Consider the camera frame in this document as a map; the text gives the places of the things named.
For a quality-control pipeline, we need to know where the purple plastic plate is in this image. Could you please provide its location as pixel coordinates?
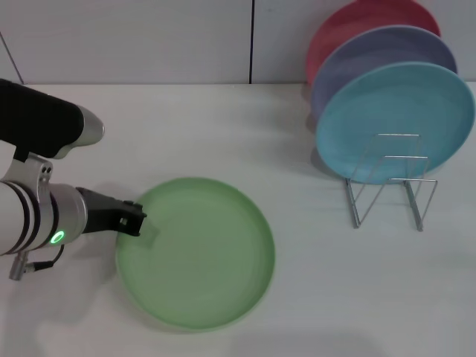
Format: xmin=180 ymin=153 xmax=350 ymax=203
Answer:
xmin=310 ymin=25 xmax=459 ymax=120

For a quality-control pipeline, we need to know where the blue plastic plate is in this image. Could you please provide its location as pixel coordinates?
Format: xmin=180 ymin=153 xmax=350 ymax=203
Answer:
xmin=315 ymin=61 xmax=476 ymax=183

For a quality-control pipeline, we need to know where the red plastic plate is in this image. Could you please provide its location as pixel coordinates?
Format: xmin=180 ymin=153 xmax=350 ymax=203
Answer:
xmin=305 ymin=0 xmax=443 ymax=86

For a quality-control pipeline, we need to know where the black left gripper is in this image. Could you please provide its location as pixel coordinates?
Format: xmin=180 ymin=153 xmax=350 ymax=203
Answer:
xmin=75 ymin=186 xmax=149 ymax=237

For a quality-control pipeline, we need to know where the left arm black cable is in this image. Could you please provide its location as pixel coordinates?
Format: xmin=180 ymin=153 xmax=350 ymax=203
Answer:
xmin=9 ymin=243 xmax=66 ymax=280

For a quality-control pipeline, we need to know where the silver wire plate rack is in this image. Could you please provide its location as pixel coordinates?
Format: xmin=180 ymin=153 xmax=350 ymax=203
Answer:
xmin=344 ymin=132 xmax=438 ymax=232

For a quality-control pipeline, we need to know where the green plastic plate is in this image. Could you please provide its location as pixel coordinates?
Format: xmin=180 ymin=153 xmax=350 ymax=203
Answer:
xmin=114 ymin=176 xmax=277 ymax=332

